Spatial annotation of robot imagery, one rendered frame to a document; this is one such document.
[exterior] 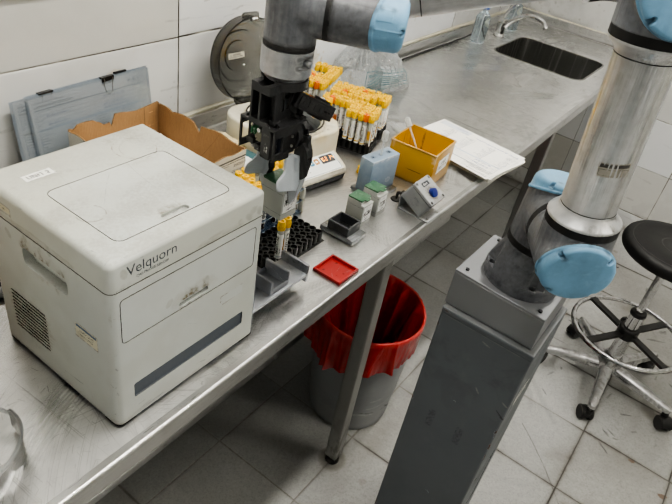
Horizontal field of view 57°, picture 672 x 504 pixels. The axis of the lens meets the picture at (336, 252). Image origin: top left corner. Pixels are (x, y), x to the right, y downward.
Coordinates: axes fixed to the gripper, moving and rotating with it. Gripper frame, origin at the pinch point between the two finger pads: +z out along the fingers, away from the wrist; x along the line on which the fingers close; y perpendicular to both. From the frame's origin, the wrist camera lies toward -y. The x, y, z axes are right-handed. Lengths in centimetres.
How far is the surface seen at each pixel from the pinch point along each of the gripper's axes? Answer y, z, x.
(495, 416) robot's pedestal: -25, 44, 43
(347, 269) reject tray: -19.0, 24.4, 5.1
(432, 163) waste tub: -62, 17, -2
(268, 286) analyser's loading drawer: 2.6, 18.8, 2.1
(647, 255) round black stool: -126, 47, 51
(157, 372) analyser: 29.7, 18.3, 4.9
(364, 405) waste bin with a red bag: -52, 98, 3
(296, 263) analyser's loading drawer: -7.3, 19.6, 0.4
